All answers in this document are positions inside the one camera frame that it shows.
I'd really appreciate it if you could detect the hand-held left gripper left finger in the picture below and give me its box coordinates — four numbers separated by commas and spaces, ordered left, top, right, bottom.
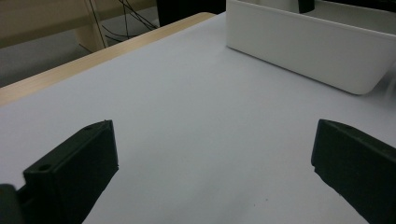
21, 119, 120, 224

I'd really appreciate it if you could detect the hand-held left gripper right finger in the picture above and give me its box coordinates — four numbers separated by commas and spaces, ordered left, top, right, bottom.
310, 119, 396, 224

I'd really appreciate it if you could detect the white plastic container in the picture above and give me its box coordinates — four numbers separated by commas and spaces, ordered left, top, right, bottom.
225, 0, 396, 96

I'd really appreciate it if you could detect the light wooden table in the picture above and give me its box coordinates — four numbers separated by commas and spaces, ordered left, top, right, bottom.
0, 11, 217, 107

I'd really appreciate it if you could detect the white board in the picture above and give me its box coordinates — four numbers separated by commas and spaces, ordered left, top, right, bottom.
0, 12, 396, 224

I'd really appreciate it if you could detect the black metal stand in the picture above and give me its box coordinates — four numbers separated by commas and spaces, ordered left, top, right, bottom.
297, 0, 317, 14

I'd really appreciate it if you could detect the bundle of black cables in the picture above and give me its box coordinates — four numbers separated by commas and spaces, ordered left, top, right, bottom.
88, 0, 159, 50

